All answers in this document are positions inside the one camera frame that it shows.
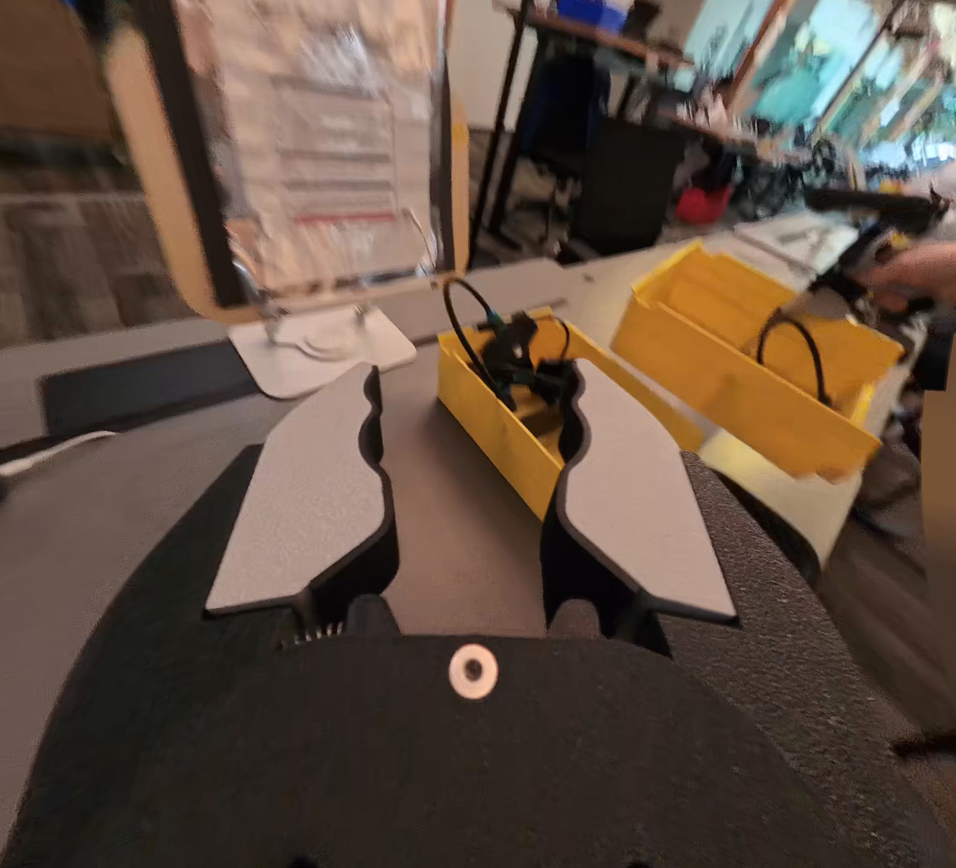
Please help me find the person's right hand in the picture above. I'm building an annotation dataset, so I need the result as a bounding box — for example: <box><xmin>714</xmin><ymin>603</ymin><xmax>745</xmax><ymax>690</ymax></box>
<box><xmin>859</xmin><ymin>242</ymin><xmax>956</xmax><ymax>317</ymax></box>

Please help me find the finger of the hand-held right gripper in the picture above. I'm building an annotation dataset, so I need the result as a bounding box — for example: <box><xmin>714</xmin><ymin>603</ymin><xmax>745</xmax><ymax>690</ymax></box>
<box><xmin>792</xmin><ymin>283</ymin><xmax>860</xmax><ymax>323</ymax></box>

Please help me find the black trash bin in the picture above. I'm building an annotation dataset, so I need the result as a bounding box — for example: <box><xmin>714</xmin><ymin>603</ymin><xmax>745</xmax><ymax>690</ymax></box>
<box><xmin>575</xmin><ymin>114</ymin><xmax>688</xmax><ymax>257</ymax></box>

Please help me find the instruction sheet on stand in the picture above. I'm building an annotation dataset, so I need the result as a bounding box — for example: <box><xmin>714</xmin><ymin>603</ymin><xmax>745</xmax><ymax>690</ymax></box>
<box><xmin>105</xmin><ymin>0</ymin><xmax>472</xmax><ymax>324</ymax></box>

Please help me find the black metal pole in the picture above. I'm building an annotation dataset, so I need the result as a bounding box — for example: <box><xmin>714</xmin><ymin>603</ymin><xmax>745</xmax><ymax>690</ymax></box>
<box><xmin>471</xmin><ymin>0</ymin><xmax>554</xmax><ymax>264</ymax></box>

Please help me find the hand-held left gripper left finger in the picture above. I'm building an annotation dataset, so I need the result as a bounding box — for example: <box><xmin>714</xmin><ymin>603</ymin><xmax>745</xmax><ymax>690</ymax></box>
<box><xmin>203</xmin><ymin>360</ymin><xmax>400</xmax><ymax>619</ymax></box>

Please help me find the blue storage bin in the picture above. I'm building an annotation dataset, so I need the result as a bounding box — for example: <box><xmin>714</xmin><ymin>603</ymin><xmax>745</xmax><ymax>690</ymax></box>
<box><xmin>556</xmin><ymin>0</ymin><xmax>628</xmax><ymax>33</ymax></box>

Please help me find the yellow plastic bin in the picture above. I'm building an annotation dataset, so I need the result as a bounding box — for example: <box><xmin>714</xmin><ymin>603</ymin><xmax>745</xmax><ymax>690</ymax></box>
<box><xmin>435</xmin><ymin>307</ymin><xmax>707</xmax><ymax>524</ymax></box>
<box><xmin>611</xmin><ymin>239</ymin><xmax>906</xmax><ymax>484</ymax></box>

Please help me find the black braided HDMI cable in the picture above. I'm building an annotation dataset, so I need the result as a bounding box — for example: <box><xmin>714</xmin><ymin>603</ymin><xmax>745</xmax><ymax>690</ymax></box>
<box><xmin>441</xmin><ymin>276</ymin><xmax>524</xmax><ymax>412</ymax></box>
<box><xmin>756</xmin><ymin>310</ymin><xmax>834</xmax><ymax>408</ymax></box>

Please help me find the dark grey USB hub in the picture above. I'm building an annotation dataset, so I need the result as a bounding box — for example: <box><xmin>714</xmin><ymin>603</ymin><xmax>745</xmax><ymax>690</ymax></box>
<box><xmin>484</xmin><ymin>313</ymin><xmax>540</xmax><ymax>380</ymax></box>

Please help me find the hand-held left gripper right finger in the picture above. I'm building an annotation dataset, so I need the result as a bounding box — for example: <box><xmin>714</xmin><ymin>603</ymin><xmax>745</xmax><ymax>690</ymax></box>
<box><xmin>539</xmin><ymin>357</ymin><xmax>740</xmax><ymax>634</ymax></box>

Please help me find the wooden background desk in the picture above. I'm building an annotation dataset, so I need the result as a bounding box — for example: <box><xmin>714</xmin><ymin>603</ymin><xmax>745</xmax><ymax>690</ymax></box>
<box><xmin>493</xmin><ymin>0</ymin><xmax>755</xmax><ymax>145</ymax></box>

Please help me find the white cable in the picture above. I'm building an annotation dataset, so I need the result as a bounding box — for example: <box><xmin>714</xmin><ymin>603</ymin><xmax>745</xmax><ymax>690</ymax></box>
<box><xmin>0</xmin><ymin>430</ymin><xmax>117</xmax><ymax>477</ymax></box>

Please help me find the red bag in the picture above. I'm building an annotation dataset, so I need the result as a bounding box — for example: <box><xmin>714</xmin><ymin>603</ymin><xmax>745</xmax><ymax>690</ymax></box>
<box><xmin>676</xmin><ymin>185</ymin><xmax>736</xmax><ymax>227</ymax></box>

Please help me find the taped instruction sheet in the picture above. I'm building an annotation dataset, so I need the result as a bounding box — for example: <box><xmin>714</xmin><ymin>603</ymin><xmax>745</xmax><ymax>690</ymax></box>
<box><xmin>160</xmin><ymin>0</ymin><xmax>449</xmax><ymax>287</ymax></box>

